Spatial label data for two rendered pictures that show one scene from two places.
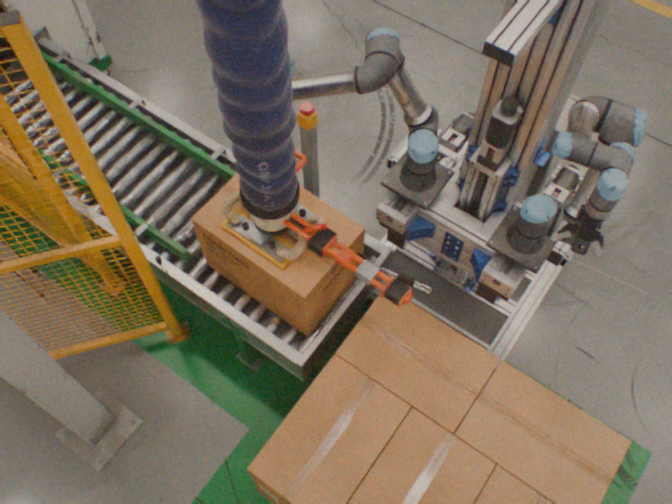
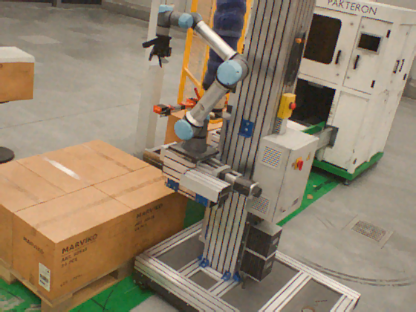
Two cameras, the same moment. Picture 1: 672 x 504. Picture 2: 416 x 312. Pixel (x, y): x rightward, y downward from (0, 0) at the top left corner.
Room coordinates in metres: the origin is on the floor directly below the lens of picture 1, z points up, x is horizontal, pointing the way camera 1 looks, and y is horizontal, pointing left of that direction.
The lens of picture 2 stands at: (1.26, -3.33, 2.08)
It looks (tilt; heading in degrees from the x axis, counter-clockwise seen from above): 22 degrees down; 87
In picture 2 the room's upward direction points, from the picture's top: 10 degrees clockwise
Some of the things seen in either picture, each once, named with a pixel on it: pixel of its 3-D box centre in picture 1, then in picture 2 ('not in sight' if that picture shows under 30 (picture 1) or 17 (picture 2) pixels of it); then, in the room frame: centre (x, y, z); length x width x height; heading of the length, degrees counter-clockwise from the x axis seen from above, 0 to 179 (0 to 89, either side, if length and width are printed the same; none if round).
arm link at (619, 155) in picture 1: (612, 161); (182, 20); (1.15, -0.78, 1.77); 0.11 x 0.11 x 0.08; 64
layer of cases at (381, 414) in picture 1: (434, 465); (80, 204); (0.61, -0.42, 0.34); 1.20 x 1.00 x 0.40; 54
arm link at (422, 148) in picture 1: (422, 150); not in sight; (1.63, -0.33, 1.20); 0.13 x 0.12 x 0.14; 174
